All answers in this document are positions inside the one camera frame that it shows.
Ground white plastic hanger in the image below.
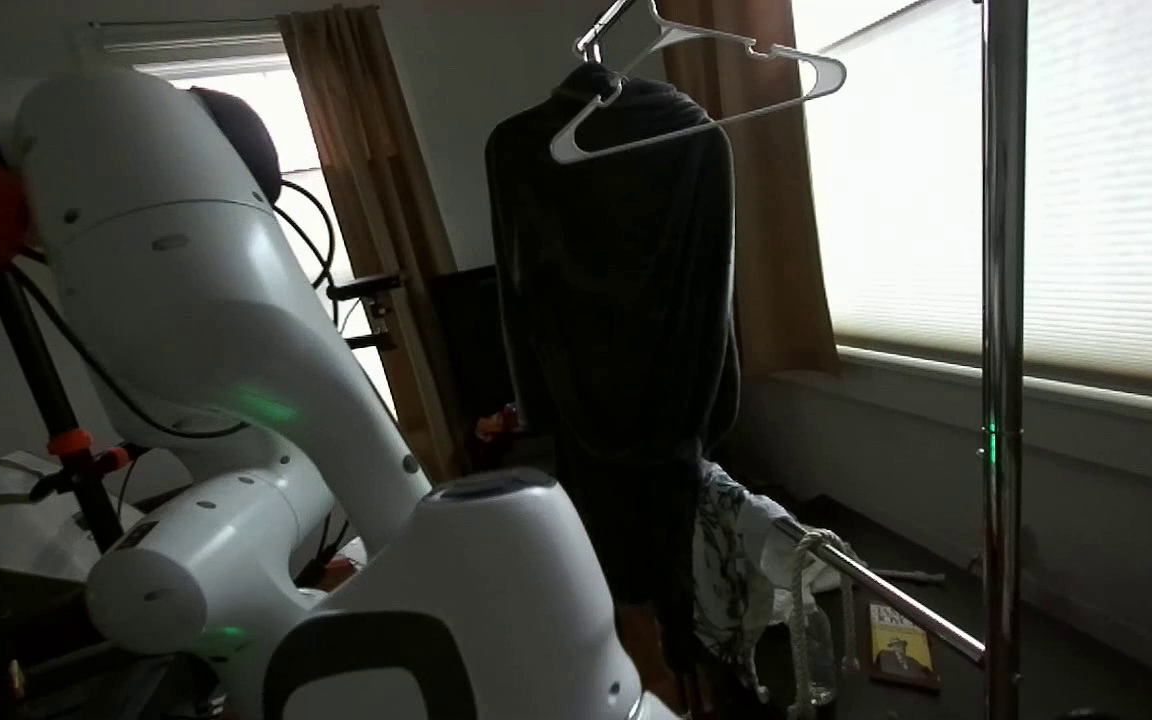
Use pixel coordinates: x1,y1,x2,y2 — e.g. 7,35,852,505
545,0,858,172

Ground dark hanging robe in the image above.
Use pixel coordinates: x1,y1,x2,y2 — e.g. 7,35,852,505
482,61,749,672

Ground small red object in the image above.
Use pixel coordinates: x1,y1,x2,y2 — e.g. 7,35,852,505
472,402,529,455

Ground black flat panel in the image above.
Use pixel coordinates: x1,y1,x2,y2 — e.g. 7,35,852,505
429,261,519,469

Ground brown curtain beside blind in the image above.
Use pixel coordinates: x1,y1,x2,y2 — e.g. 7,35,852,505
658,0,845,383

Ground white floral cloth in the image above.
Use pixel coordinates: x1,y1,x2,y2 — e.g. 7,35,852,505
689,455,807,686

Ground brown curtain beside small window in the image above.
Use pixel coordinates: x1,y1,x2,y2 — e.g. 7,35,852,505
277,5,472,489

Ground chrome rack upright pole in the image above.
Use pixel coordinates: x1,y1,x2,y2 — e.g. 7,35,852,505
974,0,1038,720

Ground yellow book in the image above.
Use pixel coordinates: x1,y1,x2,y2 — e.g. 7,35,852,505
863,594,948,698

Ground black stand with orange clamps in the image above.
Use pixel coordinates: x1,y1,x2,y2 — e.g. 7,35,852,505
0,76,145,720

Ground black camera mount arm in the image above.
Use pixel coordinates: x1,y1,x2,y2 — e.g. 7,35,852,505
326,266,407,356

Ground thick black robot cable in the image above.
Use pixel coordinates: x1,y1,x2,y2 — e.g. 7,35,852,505
268,172,344,297

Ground chrome rack lower rail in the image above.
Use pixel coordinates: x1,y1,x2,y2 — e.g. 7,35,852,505
772,509,993,672

